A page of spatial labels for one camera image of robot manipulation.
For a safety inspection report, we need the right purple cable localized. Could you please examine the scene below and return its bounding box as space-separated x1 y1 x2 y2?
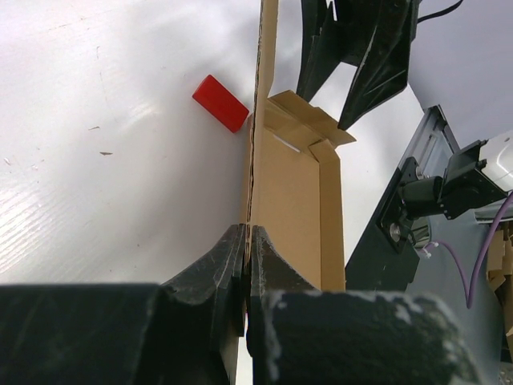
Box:
438 192 513 310

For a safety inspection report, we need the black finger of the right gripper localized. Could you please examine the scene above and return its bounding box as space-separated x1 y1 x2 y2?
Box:
296 0 381 102
338 1 415 131

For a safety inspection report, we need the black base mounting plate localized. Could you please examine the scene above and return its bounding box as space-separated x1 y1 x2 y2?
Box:
344 106 458 292

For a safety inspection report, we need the cardboard box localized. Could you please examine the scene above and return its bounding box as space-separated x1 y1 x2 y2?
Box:
239 0 357 385

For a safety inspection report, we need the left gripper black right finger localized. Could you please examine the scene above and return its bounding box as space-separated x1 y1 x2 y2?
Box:
247 226 481 384

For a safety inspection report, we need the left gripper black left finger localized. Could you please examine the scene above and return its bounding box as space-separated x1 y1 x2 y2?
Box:
1 225 247 384

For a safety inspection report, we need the small red plastic block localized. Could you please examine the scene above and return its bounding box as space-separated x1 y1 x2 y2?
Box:
192 75 249 133

